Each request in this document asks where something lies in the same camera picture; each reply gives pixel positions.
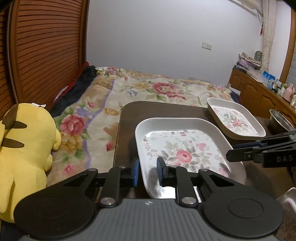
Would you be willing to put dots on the medium steel bowl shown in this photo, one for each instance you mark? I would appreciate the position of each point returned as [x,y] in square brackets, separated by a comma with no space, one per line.
[278,123]

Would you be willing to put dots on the yellow plush toy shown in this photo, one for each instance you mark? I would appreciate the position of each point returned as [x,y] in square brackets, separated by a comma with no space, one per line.
[28,136]

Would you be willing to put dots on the air conditioner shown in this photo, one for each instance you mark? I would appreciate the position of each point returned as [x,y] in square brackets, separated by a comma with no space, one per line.
[250,6]

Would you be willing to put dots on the wooden sideboard cabinet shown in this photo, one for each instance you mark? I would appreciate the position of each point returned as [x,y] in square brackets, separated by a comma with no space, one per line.
[258,99]

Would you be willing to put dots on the wooden louvered wardrobe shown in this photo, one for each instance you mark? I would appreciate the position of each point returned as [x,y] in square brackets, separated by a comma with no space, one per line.
[43,46]

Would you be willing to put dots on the blue box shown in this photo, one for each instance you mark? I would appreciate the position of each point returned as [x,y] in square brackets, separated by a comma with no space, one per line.
[268,80]

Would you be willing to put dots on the stack of folded cloths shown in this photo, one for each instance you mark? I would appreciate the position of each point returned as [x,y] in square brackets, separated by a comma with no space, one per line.
[248,62]

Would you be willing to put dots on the floral tray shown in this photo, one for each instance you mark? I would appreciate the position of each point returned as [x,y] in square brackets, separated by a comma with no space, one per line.
[235,120]
[192,143]

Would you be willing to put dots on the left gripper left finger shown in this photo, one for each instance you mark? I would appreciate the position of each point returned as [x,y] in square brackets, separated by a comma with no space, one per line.
[117,178]

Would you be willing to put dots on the wall switch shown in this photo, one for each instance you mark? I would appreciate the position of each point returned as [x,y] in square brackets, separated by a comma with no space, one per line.
[206,46]

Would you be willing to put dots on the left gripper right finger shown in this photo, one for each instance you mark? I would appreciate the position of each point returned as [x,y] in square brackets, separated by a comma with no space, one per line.
[182,180]

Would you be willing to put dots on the dark blue blanket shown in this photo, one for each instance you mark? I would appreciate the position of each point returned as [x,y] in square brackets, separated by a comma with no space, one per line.
[82,80]

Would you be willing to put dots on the beige curtain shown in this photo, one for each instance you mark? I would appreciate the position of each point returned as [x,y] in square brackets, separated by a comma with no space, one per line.
[269,22]

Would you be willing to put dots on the large steel bowl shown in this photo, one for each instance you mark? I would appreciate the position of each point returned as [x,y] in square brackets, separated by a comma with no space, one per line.
[288,198]

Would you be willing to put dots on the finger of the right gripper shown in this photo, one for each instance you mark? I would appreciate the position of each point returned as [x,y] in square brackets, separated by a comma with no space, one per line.
[250,145]

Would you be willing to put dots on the pink thermos jug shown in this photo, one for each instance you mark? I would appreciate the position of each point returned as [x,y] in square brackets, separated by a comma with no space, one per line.
[289,92]

